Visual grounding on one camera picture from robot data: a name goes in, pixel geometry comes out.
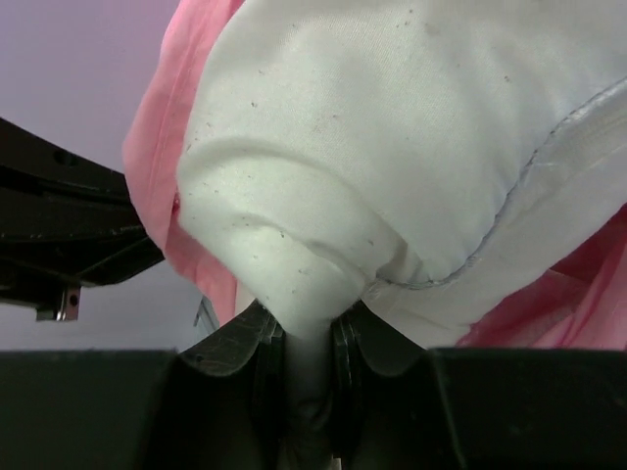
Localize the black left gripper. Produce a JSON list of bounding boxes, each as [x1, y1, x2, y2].
[[1, 120, 164, 321]]

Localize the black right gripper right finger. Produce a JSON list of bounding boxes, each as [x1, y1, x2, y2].
[[330, 302, 431, 469]]

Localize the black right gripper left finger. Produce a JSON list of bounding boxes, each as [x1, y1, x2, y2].
[[179, 302, 284, 469]]

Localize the white pillow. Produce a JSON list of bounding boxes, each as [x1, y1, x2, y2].
[[174, 0, 627, 442]]

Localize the pink floral pillowcase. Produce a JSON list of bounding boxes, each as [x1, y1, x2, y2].
[[123, 1, 626, 351]]

